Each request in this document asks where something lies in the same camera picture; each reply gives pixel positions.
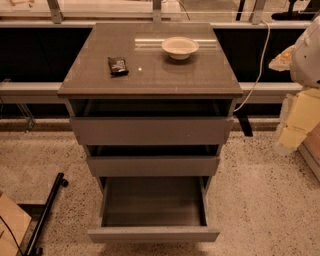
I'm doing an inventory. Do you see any grey bottom drawer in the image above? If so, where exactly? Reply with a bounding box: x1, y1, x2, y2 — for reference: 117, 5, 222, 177
88, 176, 219, 243

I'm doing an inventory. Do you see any grey drawer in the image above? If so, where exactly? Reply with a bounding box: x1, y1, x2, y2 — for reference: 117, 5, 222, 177
88, 176, 219, 243
70, 99, 233, 146
87, 145, 220, 177

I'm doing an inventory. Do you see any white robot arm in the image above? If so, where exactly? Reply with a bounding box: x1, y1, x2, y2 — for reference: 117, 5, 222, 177
269, 16, 320, 155

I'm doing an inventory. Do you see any grey drawer cabinet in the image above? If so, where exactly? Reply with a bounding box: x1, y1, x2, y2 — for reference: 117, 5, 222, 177
57, 22, 244, 194

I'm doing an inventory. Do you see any grey top drawer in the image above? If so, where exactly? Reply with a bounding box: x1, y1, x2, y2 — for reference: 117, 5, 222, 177
70, 99, 233, 146

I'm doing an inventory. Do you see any grey middle drawer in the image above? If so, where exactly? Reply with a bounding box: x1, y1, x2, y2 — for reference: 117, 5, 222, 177
87, 145, 220, 177

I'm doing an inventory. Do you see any cardboard box right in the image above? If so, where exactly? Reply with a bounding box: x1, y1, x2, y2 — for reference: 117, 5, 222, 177
298, 123, 320, 182

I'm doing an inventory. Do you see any cardboard box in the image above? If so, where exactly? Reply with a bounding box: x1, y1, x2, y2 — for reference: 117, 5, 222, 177
298, 123, 320, 182
0, 192, 31, 256

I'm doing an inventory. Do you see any white ceramic bowl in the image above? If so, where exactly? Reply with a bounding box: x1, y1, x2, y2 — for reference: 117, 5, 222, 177
161, 37, 199, 60

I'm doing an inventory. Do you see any black snack packet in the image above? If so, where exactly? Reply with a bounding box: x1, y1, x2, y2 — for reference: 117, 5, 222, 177
108, 57, 129, 76

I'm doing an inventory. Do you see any cardboard box left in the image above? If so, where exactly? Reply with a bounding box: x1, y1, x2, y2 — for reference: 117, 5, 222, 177
0, 192, 31, 256

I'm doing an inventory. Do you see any black metal bar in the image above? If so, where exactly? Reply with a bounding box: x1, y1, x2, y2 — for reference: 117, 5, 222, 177
24, 173, 68, 256

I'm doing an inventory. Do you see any white cable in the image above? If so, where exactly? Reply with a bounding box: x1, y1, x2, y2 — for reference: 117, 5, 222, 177
233, 19, 272, 113

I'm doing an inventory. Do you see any black bracket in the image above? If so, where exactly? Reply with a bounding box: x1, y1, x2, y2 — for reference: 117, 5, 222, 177
235, 106, 253, 137

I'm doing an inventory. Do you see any black cable left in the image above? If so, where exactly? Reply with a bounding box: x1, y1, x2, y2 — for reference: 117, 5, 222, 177
0, 215, 26, 256

